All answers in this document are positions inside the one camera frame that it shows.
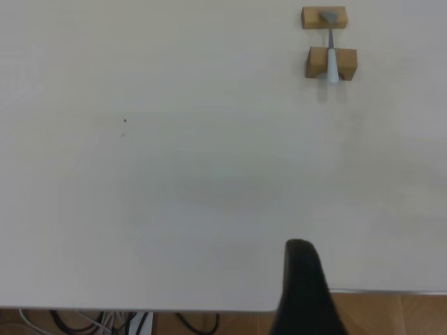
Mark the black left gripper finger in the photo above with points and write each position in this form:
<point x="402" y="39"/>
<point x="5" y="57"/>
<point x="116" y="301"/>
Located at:
<point x="304" y="289"/>

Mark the white power strip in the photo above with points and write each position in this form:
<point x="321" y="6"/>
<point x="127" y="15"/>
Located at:
<point x="143" y="324"/>

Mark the arched wooden block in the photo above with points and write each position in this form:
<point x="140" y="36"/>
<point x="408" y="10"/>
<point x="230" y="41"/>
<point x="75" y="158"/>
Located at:
<point x="347" y="63"/>

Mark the flat wooden block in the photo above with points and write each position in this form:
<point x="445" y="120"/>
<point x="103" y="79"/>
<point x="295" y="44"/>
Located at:
<point x="312" y="19"/>

